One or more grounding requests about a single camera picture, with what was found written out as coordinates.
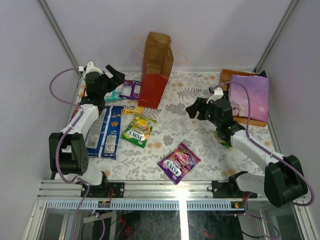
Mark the purple Frozen bag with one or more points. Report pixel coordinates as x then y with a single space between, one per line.
249 96

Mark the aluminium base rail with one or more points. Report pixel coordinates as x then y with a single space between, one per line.
132 190

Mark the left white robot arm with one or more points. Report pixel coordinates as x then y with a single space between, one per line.
68 153

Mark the purple chocolate bar wrapper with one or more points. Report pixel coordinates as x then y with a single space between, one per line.
131 90

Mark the wooden tray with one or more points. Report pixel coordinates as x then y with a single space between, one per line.
225 76

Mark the teal snack packet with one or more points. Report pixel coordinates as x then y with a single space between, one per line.
114 95

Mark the green Fox's candy bag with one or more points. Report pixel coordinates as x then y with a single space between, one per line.
139 130

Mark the red paper bag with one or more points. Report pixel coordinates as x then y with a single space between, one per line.
157 64

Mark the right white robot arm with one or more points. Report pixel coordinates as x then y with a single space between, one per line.
282 181

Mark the yellow snack bar wrapper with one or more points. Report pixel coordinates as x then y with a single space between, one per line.
132 110

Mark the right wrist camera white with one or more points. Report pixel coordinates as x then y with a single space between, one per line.
216 93

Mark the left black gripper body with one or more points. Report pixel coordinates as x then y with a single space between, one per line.
110 79

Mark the blue Doritos chip bag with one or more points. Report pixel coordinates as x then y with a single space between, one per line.
104 134

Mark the purple Fox's candy bag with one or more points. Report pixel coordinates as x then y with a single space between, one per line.
74 113
177 164

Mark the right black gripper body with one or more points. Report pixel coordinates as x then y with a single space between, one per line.
207 111

